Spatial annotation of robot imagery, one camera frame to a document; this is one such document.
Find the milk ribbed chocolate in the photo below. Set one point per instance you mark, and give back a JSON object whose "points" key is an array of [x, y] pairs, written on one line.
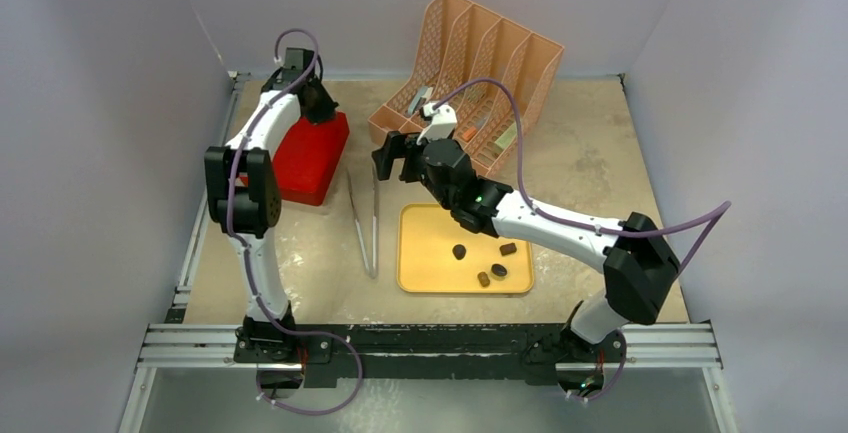
{"points": [[483, 279]]}

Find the metal tongs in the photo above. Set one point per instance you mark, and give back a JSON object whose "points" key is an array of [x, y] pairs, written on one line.
{"points": [[367, 232]]}

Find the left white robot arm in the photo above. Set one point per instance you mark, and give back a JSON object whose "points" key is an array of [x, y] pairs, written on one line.
{"points": [[244, 198]]}

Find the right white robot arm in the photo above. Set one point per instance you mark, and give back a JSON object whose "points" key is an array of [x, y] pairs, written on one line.
{"points": [[636, 262]]}

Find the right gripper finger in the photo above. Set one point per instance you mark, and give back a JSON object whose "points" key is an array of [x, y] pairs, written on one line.
{"points": [[412, 168], [393, 148]]}

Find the dark oval chocolate right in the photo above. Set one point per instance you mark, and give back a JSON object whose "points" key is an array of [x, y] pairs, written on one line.
{"points": [[499, 270]]}

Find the brown bar chocolate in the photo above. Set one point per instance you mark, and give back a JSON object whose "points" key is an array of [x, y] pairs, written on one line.
{"points": [[508, 249]]}

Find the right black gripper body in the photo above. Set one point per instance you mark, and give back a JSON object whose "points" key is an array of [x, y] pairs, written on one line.
{"points": [[403, 158]]}

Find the dark heart chocolate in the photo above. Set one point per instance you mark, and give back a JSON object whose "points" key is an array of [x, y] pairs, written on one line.
{"points": [[459, 251]]}

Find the red box lid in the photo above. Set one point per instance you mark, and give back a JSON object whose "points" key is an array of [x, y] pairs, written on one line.
{"points": [[306, 161]]}

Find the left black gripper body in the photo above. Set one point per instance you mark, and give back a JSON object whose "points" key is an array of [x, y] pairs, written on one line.
{"points": [[323, 106]]}

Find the yellow tray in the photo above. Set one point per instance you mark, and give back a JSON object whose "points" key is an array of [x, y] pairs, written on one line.
{"points": [[426, 265]]}

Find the black base frame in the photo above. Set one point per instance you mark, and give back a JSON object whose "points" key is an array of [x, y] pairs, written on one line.
{"points": [[538, 354]]}

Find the orange file organizer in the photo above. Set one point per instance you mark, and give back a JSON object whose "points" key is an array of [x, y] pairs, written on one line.
{"points": [[500, 71]]}

